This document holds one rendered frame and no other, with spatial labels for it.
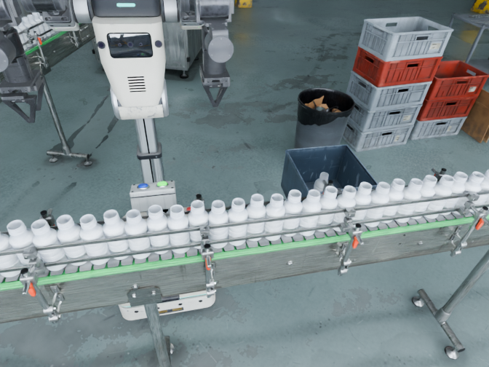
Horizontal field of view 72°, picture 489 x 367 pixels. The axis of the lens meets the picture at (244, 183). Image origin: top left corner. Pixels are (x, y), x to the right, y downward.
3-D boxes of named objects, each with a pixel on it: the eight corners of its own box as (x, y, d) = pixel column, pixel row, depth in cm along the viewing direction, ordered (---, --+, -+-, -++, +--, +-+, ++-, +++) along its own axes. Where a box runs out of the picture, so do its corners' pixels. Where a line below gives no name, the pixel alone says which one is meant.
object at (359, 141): (356, 152, 330) (362, 132, 315) (335, 131, 359) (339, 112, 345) (407, 144, 346) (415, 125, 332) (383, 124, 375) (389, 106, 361)
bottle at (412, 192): (408, 226, 116) (427, 189, 106) (390, 221, 118) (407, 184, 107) (408, 214, 121) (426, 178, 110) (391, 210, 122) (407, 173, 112)
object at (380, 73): (377, 87, 287) (385, 62, 273) (351, 69, 317) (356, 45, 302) (434, 81, 304) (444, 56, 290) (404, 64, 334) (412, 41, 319)
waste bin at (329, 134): (297, 181, 291) (309, 114, 250) (281, 151, 325) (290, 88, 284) (345, 176, 300) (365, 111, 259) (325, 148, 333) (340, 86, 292)
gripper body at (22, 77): (0, 95, 75) (-15, 62, 71) (14, 77, 83) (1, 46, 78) (32, 94, 77) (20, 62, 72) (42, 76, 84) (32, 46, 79)
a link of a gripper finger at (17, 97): (13, 128, 80) (-4, 91, 74) (21, 113, 86) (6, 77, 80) (44, 126, 82) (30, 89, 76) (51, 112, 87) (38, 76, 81)
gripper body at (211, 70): (223, 70, 92) (223, 41, 87) (230, 84, 84) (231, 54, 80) (199, 70, 91) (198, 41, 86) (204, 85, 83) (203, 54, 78)
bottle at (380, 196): (364, 212, 120) (378, 176, 110) (380, 221, 118) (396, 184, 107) (357, 222, 116) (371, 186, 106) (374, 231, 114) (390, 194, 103)
